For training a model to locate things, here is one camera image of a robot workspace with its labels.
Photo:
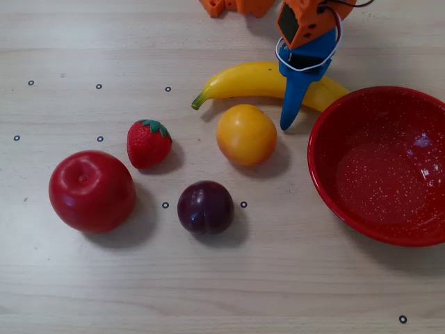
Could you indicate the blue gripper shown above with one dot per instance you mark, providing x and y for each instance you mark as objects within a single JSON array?
[{"x": 293, "y": 91}]

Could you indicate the yellow toy banana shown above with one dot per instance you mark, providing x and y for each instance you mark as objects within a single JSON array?
[{"x": 243, "y": 80}]

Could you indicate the orange robot base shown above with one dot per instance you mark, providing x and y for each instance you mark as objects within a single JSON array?
[{"x": 243, "y": 6}]

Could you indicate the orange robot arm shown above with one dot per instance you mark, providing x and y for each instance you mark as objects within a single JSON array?
[{"x": 309, "y": 21}]

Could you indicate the red speckled enamel bowl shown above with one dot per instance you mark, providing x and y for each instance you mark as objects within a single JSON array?
[{"x": 375, "y": 181}]

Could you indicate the orange toy fruit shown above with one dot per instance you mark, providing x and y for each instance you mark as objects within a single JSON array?
[{"x": 247, "y": 135}]

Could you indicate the dark purple toy plum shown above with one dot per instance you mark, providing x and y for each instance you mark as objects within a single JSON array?
[{"x": 205, "y": 208}]

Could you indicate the red toy strawberry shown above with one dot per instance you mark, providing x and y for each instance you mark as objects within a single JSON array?
[{"x": 147, "y": 148}]

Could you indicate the red toy apple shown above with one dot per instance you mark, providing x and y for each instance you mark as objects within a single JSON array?
[{"x": 92, "y": 191}]

